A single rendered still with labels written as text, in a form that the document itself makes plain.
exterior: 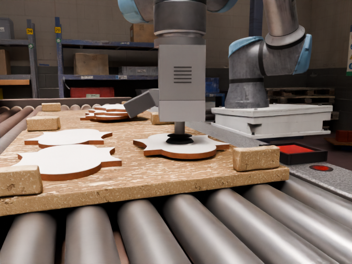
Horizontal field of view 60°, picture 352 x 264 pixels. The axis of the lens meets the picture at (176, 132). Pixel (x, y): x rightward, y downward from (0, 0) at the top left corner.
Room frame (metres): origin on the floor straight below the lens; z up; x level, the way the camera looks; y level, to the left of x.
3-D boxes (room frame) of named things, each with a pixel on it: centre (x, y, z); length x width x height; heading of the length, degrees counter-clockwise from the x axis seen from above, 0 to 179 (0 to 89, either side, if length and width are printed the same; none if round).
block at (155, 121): (0.73, 0.03, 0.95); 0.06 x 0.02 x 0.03; 109
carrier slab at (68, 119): (0.89, 0.23, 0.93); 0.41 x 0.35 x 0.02; 20
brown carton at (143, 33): (5.18, 0.47, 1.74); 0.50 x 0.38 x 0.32; 108
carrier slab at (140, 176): (0.50, 0.09, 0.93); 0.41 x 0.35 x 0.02; 19
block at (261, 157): (0.36, -0.10, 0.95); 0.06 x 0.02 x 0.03; 109
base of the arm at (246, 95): (1.07, -0.24, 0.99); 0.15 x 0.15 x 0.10
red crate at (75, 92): (4.92, 1.34, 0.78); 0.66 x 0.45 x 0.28; 108
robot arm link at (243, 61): (1.07, -0.25, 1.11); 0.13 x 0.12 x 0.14; 58
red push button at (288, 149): (0.49, -0.19, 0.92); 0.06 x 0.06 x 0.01; 18
